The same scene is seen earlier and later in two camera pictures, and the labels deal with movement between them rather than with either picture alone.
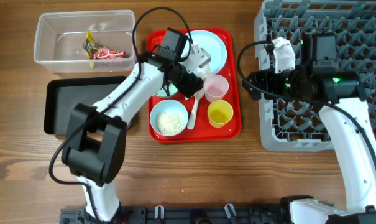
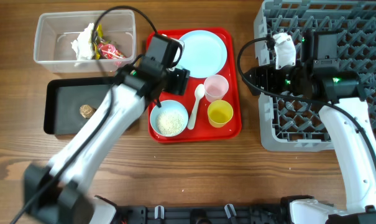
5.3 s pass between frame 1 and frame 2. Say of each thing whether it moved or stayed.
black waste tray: stayed
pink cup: stayed
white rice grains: stayed
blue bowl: stayed
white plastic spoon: stayed
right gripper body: stayed
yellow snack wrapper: moved
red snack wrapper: moved
